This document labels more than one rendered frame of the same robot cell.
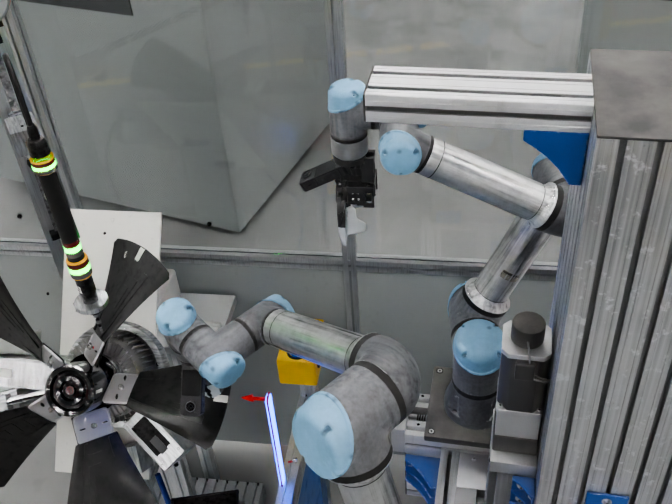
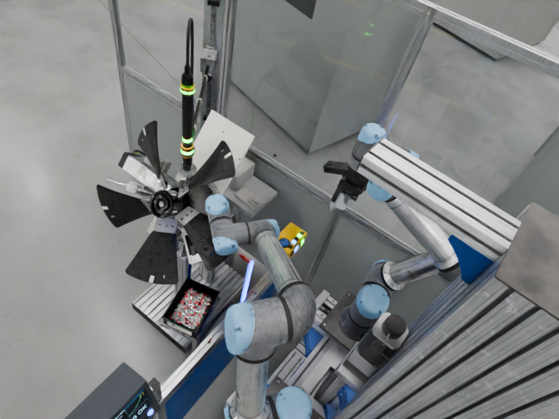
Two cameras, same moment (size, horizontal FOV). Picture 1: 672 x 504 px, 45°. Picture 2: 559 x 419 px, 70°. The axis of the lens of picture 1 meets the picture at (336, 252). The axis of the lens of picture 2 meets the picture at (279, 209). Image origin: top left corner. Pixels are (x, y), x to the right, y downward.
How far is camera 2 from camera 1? 0.37 m
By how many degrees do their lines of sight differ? 13
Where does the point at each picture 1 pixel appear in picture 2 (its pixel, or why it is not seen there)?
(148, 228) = (244, 140)
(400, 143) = not seen: hidden behind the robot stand
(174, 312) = (216, 202)
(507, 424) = (356, 360)
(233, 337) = (239, 232)
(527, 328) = (393, 327)
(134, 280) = (218, 167)
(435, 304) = (373, 252)
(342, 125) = (360, 150)
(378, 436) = (267, 347)
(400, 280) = (361, 231)
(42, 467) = not seen: hidden behind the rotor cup
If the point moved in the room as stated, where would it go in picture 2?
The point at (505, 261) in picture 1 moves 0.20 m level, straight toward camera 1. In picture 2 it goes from (413, 267) to (386, 303)
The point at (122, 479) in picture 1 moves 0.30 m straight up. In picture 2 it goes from (166, 258) to (164, 214)
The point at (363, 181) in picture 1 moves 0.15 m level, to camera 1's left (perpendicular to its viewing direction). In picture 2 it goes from (357, 184) to (317, 166)
